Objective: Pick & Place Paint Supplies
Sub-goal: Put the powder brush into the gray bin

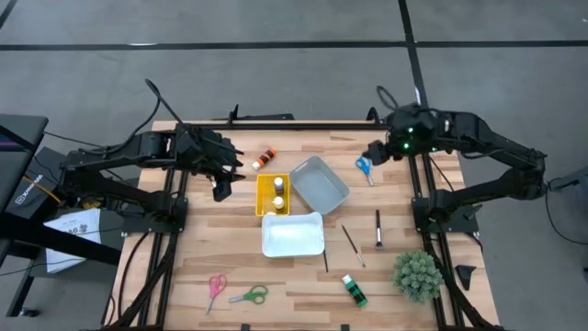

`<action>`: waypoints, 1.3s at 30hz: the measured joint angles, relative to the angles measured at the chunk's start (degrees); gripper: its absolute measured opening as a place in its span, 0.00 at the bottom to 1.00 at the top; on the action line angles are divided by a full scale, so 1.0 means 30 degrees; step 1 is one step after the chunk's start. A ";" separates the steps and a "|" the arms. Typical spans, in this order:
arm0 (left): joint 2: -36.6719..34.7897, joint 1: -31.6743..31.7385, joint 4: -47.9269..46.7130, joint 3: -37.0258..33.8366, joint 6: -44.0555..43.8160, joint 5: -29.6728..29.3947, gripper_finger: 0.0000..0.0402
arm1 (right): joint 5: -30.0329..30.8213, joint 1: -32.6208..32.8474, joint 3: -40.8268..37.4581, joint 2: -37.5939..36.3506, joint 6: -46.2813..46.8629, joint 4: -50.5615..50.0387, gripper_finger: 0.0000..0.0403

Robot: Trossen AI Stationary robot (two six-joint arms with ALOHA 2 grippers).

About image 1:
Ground blue scissors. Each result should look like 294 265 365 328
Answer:
355 155 376 188

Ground orange paint bottle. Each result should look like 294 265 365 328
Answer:
251 147 277 172

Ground grey plastic bin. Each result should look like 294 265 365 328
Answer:
288 154 352 217

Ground green paint bottle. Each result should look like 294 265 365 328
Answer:
340 273 369 309

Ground yellow cable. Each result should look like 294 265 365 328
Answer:
22 176 63 204

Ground black desk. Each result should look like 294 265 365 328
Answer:
0 113 123 318

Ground black computer box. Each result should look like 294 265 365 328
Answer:
3 145 73 221

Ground green plant in white pot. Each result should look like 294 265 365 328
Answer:
390 250 446 305

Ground white plastic bin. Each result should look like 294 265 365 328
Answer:
261 211 326 258

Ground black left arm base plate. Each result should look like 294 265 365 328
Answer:
120 214 188 234

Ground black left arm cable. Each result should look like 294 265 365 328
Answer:
80 77 189 155

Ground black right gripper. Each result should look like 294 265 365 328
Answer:
366 140 397 166

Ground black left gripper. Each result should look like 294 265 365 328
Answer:
176 123 247 183

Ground thick black floor cable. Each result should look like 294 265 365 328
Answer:
117 232 151 318

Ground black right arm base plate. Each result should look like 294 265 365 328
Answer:
411 196 484 234

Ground wide black-handled brush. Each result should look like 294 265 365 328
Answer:
374 209 385 251

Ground white paper sheet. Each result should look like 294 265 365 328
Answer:
43 207 103 275

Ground yellow plastic tray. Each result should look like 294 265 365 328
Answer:
254 172 292 218

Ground black loose bracket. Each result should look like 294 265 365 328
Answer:
454 264 479 292

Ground long thin silver-ferrule brush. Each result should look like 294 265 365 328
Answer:
341 224 367 268

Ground pink scissors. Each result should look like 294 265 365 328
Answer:
205 272 228 317

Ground black metal table frame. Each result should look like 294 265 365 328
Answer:
101 104 506 331

